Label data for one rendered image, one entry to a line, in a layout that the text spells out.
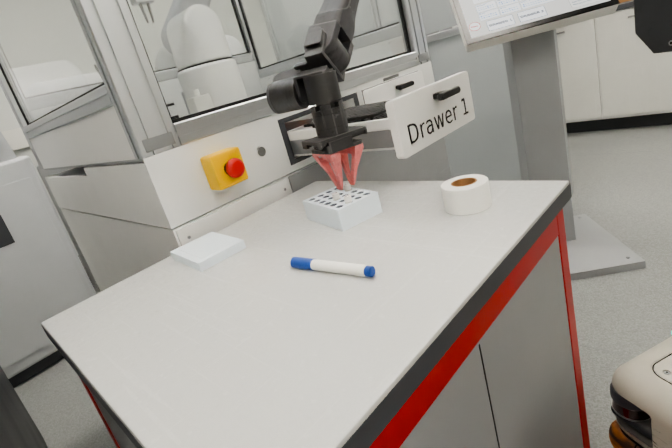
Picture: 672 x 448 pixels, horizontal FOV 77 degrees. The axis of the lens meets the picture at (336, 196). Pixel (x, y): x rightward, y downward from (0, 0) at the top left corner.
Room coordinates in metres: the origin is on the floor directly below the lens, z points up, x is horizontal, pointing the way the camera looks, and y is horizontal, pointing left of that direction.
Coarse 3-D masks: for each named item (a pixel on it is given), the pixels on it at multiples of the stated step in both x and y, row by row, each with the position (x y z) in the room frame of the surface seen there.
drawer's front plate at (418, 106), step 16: (448, 80) 0.90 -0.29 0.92; (464, 80) 0.94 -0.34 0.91; (400, 96) 0.80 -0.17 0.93; (416, 96) 0.81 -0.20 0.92; (432, 96) 0.85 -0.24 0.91; (464, 96) 0.93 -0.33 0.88; (400, 112) 0.77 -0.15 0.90; (416, 112) 0.81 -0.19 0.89; (432, 112) 0.84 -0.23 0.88; (448, 112) 0.88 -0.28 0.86; (464, 112) 0.93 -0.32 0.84; (400, 128) 0.77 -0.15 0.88; (448, 128) 0.87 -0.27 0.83; (400, 144) 0.76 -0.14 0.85; (416, 144) 0.79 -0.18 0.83
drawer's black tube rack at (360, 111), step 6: (378, 102) 1.08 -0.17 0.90; (384, 102) 1.04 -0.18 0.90; (348, 108) 1.14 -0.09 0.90; (354, 108) 1.09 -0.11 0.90; (360, 108) 1.05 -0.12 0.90; (366, 108) 1.02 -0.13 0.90; (372, 108) 0.98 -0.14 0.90; (378, 108) 0.95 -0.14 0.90; (348, 114) 1.00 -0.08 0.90; (354, 114) 0.96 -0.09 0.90; (360, 114) 0.93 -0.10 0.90; (366, 114) 0.90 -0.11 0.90; (384, 114) 1.04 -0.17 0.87; (348, 120) 0.93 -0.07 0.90; (354, 120) 1.09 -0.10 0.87; (360, 120) 1.06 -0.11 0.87; (366, 120) 1.03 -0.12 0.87; (306, 126) 1.03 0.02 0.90; (312, 126) 1.03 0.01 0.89
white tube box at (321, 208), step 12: (324, 192) 0.77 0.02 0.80; (348, 192) 0.72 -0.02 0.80; (360, 192) 0.71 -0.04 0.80; (372, 192) 0.68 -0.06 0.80; (312, 204) 0.72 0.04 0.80; (324, 204) 0.70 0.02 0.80; (336, 204) 0.68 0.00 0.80; (348, 204) 0.66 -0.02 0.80; (360, 204) 0.66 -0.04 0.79; (372, 204) 0.67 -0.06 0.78; (312, 216) 0.73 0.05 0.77; (324, 216) 0.69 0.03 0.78; (336, 216) 0.65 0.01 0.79; (348, 216) 0.65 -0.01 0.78; (360, 216) 0.66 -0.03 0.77; (372, 216) 0.67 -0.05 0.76; (336, 228) 0.66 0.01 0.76; (348, 228) 0.65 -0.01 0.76
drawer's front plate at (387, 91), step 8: (416, 72) 1.38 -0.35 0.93; (392, 80) 1.30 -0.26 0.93; (400, 80) 1.32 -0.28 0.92; (408, 80) 1.35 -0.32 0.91; (416, 80) 1.38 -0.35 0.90; (376, 88) 1.24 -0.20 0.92; (384, 88) 1.26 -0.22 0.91; (392, 88) 1.29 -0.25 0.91; (408, 88) 1.34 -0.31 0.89; (416, 88) 1.37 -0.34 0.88; (368, 96) 1.21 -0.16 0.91; (376, 96) 1.23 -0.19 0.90; (384, 96) 1.26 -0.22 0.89; (392, 96) 1.28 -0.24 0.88
